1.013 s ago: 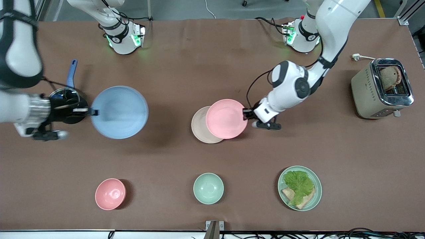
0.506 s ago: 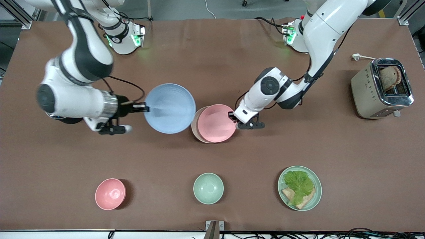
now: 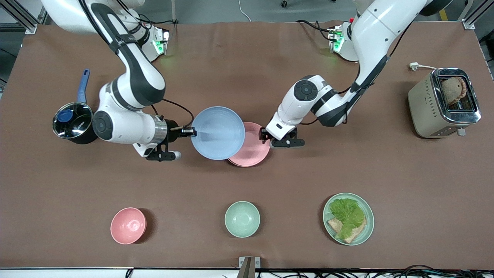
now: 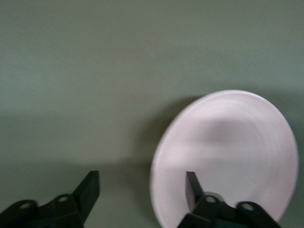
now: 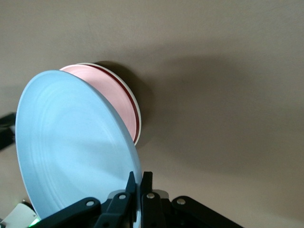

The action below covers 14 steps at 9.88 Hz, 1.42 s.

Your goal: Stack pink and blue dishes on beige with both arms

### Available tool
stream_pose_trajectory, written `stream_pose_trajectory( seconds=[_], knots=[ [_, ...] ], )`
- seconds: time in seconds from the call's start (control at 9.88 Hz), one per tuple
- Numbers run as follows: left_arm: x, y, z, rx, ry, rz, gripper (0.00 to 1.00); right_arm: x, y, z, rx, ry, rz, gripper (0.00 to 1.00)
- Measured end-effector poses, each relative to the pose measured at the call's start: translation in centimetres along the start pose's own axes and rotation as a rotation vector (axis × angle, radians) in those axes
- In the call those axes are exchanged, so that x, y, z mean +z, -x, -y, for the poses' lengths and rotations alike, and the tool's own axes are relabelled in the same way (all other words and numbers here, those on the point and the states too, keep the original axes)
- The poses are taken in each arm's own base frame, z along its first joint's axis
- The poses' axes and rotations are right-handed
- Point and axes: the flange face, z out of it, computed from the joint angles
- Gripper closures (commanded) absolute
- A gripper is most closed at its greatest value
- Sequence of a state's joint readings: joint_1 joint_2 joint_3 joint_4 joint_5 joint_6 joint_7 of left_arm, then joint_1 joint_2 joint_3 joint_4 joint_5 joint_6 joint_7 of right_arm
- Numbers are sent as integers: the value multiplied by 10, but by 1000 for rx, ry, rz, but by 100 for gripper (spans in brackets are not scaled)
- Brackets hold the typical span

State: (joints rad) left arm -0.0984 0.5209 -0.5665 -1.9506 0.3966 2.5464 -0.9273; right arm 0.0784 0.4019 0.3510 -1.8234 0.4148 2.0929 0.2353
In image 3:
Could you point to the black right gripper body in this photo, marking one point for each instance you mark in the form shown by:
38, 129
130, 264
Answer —
172, 131

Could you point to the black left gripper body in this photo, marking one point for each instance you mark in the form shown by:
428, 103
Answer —
264, 134

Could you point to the pink plate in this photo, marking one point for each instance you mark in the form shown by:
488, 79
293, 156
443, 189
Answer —
254, 148

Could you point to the blue plate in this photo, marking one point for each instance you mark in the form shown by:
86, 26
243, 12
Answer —
218, 133

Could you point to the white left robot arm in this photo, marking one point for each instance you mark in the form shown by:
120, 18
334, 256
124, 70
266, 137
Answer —
370, 42

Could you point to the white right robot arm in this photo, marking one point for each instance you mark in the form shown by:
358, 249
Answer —
131, 85

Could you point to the brown table cover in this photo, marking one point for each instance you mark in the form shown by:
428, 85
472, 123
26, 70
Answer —
270, 77

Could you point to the green bowl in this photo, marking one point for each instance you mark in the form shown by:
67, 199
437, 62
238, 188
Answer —
242, 219

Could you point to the grey base connector box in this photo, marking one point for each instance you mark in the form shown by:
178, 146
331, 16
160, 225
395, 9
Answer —
335, 38
160, 41

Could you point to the glass lid with blue knob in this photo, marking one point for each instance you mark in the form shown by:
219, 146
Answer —
72, 120

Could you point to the pink bowl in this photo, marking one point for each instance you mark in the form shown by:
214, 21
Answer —
128, 226

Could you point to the green lettuce leaf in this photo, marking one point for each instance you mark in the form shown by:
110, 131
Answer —
347, 214

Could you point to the brown bread slice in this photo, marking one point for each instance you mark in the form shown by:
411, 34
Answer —
357, 233

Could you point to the green plate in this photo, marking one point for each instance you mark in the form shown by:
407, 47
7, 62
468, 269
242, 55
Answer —
367, 231

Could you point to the beige chrome toaster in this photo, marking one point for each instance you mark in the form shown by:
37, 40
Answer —
426, 112

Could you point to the brown toast slice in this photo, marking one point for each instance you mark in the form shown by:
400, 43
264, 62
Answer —
453, 92

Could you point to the metal table edge bracket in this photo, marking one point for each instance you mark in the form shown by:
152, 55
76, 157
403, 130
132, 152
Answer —
249, 266

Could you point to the aluminium frame profile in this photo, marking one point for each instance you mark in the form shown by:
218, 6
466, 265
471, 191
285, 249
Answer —
23, 19
472, 17

